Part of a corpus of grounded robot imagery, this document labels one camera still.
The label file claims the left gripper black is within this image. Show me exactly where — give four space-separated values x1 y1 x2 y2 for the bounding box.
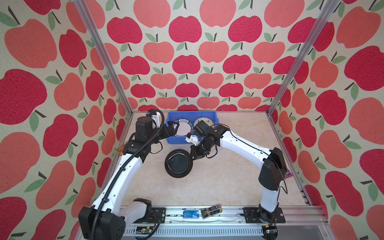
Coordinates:
147 121 180 145

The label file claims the green rim plate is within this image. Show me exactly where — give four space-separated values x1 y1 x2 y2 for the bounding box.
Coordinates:
175 119 194 137

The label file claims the black plate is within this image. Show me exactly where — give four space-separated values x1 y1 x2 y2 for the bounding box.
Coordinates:
165 149 193 179

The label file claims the cream floral plate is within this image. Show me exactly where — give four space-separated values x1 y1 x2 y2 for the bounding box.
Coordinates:
194 117 214 127

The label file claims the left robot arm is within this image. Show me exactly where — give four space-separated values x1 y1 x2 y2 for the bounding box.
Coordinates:
79 117 179 240

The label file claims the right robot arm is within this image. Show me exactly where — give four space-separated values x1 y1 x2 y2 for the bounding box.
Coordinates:
186 122 288 215

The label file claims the blue plastic bin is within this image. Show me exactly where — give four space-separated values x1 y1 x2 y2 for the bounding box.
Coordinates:
166 111 219 145

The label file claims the green orange snack packet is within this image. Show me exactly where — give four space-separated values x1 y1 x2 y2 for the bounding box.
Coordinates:
117 145 125 156

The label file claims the black cylindrical part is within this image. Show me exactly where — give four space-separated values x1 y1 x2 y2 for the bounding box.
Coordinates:
200 204 223 219

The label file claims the blue small box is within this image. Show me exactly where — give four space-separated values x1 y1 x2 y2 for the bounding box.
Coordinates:
183 210 200 219

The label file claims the green circuit board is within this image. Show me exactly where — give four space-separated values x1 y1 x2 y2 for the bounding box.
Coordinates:
135 226 153 235

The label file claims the purple candy bag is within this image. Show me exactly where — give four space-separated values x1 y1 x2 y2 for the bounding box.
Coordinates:
285 170 293 179

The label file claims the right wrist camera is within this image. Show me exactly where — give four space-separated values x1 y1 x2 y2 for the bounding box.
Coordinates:
185 120 213 146

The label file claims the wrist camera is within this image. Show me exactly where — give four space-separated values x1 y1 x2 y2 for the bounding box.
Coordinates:
135 110 162 143
185 120 213 146

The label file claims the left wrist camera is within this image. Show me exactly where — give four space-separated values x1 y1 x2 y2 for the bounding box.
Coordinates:
135 110 162 143

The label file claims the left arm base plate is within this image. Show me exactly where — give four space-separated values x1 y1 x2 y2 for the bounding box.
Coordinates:
134 207 166 224

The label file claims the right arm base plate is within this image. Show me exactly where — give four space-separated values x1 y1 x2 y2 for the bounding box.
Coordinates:
242 207 286 224

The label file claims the aluminium front rail frame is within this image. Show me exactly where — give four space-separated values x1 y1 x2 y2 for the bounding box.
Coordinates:
120 206 336 240

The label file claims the left aluminium post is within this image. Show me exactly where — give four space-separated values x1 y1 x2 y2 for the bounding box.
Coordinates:
74 0 133 117

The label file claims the aluminium post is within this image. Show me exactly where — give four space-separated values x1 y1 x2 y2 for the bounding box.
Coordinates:
74 0 133 117
267 0 341 117

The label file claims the right aluminium post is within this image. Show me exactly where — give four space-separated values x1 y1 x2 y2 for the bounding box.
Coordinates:
267 0 341 117

